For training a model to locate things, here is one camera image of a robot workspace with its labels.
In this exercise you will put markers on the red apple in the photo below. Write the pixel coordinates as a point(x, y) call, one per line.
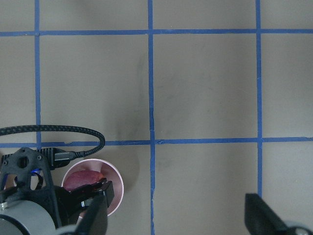
point(81, 178)

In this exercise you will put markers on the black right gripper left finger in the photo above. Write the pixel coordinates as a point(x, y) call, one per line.
point(95, 220)

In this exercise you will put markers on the pink bowl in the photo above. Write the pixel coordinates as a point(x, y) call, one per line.
point(109, 171)

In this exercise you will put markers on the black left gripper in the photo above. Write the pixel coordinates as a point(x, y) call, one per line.
point(28, 196)

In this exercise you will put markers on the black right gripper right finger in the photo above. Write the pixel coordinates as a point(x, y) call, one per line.
point(260, 219)

